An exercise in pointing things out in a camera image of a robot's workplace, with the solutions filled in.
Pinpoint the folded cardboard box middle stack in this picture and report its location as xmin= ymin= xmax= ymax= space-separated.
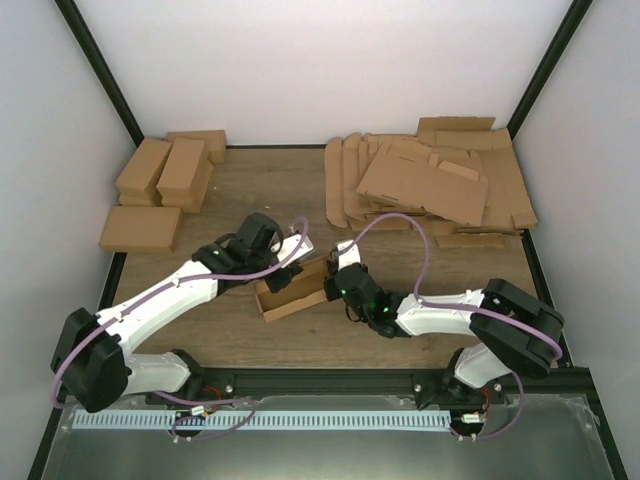
xmin=157 ymin=138 xmax=213 ymax=213

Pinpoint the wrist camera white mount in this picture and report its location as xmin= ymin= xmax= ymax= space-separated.
xmin=270 ymin=233 xmax=315 ymax=268
xmin=327 ymin=240 xmax=361 ymax=275

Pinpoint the stack of flat cardboard blanks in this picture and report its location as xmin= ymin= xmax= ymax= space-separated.
xmin=324 ymin=116 xmax=538 ymax=248

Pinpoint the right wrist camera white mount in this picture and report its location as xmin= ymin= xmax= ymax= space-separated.
xmin=327 ymin=240 xmax=361 ymax=275

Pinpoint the black aluminium frame rail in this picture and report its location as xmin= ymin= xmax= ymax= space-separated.
xmin=59 ymin=366 xmax=596 ymax=401

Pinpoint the folded cardboard box left stack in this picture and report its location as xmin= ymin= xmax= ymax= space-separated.
xmin=115 ymin=138 xmax=172 ymax=207

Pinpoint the flat folded cardboard box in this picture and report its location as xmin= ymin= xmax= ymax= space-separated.
xmin=99 ymin=206 xmax=182 ymax=254

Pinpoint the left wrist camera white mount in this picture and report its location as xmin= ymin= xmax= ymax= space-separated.
xmin=270 ymin=233 xmax=315 ymax=268

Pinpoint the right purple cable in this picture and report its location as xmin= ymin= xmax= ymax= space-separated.
xmin=344 ymin=212 xmax=563 ymax=443

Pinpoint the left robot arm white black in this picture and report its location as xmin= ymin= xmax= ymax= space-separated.
xmin=50 ymin=212 xmax=314 ymax=413

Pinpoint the light blue slotted cable duct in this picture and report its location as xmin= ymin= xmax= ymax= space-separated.
xmin=72 ymin=410 xmax=451 ymax=433

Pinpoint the folded cardboard box stack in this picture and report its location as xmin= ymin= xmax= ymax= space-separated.
xmin=157 ymin=138 xmax=213 ymax=213
xmin=115 ymin=138 xmax=172 ymax=207

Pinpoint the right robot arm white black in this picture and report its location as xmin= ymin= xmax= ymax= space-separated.
xmin=324 ymin=263 xmax=564 ymax=403

